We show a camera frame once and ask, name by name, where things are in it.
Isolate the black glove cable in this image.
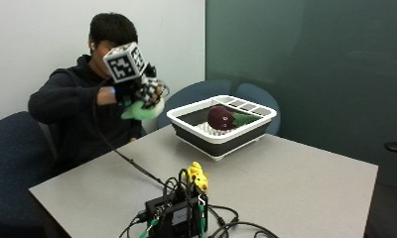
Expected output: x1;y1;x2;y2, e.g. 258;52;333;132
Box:
93;77;176;190

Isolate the black electronics box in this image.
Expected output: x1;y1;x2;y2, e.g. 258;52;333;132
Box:
143;189;211;238

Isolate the dark red beet soft toy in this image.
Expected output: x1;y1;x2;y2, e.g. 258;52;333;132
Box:
207;105;239;132

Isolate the yellow soft toy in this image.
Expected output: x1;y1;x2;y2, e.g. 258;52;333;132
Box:
187;161;211;192

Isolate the green soft toy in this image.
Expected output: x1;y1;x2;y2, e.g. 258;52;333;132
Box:
119;96;166;121

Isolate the the person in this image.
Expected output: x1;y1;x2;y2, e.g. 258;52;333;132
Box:
28;12;170;177

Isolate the white marker cube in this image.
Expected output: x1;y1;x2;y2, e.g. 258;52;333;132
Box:
102;41;149;83

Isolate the white and grey dish rack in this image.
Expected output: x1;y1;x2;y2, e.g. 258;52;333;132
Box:
166;94;280;162

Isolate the blue office chair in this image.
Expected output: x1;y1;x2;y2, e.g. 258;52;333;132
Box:
0;111;59;238
235;82;283;137
157;78;234;130

